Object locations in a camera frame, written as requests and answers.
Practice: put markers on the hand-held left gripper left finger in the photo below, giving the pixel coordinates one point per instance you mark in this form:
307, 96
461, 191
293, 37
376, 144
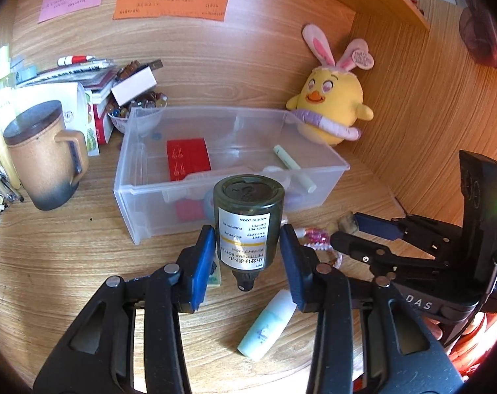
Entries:
203, 262

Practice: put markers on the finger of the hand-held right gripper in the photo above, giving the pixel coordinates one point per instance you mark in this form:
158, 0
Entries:
363, 250
379, 227

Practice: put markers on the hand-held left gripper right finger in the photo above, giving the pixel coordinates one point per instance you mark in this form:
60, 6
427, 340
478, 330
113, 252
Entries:
291, 266

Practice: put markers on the small green patterned packet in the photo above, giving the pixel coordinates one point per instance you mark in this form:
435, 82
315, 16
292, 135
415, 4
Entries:
215, 279

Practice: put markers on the dark green pump bottle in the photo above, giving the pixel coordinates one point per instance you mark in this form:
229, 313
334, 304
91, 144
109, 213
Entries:
248, 230

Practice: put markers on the mint green tube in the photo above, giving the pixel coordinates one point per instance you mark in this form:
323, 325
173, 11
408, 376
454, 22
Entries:
264, 328

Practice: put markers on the clear plastic bin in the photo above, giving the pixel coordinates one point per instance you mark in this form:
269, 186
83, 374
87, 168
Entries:
158, 209

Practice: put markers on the pale green stick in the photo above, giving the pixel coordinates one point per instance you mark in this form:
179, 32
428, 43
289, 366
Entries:
293, 166

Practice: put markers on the red foil packet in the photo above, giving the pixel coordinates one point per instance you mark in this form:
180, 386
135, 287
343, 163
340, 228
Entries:
189, 156

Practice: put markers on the person's right hand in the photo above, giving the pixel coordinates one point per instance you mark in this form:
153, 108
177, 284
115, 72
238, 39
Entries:
478, 336

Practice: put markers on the yellow chick plush toy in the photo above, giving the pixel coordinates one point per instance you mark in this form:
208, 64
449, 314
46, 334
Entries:
334, 94

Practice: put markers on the white bowl of beads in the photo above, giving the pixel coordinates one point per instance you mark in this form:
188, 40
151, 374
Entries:
119, 121

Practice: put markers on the red small box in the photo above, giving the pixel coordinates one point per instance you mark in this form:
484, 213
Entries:
102, 127

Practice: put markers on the white rectangular box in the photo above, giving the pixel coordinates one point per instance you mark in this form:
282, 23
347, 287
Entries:
133, 86

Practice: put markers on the brown ceramic mug with lid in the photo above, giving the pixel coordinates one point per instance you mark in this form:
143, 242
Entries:
39, 164

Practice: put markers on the black pens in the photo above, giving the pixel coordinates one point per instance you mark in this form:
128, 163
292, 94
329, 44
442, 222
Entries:
10, 186

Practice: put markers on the stack of books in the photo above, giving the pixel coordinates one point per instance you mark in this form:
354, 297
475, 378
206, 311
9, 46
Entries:
88, 78

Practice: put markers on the yellow tube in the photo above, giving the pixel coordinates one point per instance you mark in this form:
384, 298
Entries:
8, 164

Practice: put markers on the red and white marker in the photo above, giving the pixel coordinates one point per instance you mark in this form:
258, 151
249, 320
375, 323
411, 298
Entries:
76, 60

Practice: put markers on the white printed tube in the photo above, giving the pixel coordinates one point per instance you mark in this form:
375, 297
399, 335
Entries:
0, 111

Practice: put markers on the orange paper note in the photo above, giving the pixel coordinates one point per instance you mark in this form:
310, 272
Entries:
170, 5

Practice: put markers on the yellow-green spray bottle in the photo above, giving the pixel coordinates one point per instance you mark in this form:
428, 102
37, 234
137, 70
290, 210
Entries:
4, 69

